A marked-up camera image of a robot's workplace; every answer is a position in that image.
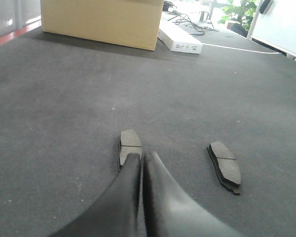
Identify grey brake pad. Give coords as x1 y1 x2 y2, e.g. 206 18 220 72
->
118 129 143 171
207 141 242 196

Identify cardboard box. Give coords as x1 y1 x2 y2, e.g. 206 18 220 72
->
40 0 164 51

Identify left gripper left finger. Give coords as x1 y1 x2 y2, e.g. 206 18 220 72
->
51 153 141 237

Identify black floor cable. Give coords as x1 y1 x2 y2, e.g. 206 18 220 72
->
166 12 220 37

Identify white board panel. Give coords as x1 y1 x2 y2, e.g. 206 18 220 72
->
247 0 296 58

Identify green potted plant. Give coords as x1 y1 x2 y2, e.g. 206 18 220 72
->
217 0 259 38

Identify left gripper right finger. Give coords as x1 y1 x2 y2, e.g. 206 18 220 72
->
143 151 241 237

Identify long white box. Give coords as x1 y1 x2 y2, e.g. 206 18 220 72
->
158 20 203 54

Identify white cable on conveyor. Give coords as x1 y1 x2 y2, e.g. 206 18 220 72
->
201 42 282 54

